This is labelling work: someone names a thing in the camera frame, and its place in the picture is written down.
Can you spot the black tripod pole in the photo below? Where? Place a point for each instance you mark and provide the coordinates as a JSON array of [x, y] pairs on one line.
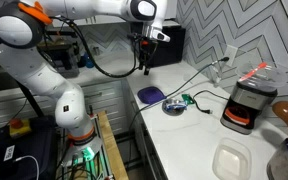
[[30, 100]]

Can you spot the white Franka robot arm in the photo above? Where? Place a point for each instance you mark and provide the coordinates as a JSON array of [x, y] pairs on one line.
[[37, 75]]

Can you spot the clear glass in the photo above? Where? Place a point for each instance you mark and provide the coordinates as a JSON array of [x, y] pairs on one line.
[[218, 74]]

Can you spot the yellow emergency stop box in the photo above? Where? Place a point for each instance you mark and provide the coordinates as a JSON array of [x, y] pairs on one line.
[[19, 126]]

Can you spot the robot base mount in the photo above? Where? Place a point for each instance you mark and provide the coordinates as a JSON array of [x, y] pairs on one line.
[[84, 158]]

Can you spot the clear plastic lunch box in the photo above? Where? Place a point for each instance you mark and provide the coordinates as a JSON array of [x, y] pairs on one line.
[[232, 160]]

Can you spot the purple bowl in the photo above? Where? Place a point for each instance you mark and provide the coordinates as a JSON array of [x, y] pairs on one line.
[[151, 94]]

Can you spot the black silver coffee maker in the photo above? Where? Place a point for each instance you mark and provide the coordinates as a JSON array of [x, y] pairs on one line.
[[247, 106]]

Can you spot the black equipment case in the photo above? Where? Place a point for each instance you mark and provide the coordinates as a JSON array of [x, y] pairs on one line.
[[20, 153]]

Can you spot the wooden plank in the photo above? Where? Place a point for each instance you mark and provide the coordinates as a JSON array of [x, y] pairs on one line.
[[112, 146]]

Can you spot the white wall outlet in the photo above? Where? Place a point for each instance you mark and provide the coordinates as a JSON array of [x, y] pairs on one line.
[[231, 54]]

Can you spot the blue bottle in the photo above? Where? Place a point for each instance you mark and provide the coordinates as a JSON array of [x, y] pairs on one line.
[[88, 60]]

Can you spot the blue white candy bar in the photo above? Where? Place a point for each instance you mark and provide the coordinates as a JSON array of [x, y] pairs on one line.
[[177, 106]]

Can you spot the black countertop appliance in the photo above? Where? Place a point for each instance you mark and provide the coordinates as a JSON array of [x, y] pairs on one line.
[[62, 58]]

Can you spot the black microwave oven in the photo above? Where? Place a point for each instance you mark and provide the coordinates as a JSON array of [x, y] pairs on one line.
[[169, 45]]

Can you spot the small metal bowl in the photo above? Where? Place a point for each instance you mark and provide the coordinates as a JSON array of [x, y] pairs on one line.
[[172, 109]]

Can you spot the clear plastic lidded container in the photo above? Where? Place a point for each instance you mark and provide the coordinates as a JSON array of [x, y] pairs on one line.
[[262, 76]]

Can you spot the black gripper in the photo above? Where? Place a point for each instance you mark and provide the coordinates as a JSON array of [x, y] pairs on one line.
[[145, 49]]

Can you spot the small metal cup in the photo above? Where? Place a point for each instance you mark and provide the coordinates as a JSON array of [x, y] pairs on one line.
[[96, 50]]

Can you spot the small green packet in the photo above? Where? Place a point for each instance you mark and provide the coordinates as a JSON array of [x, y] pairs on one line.
[[187, 99]]

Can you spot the red orange utensil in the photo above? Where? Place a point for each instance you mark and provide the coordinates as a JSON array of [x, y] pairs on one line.
[[252, 71]]

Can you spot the white cabinet drawers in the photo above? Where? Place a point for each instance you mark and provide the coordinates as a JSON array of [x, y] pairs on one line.
[[104, 100]]

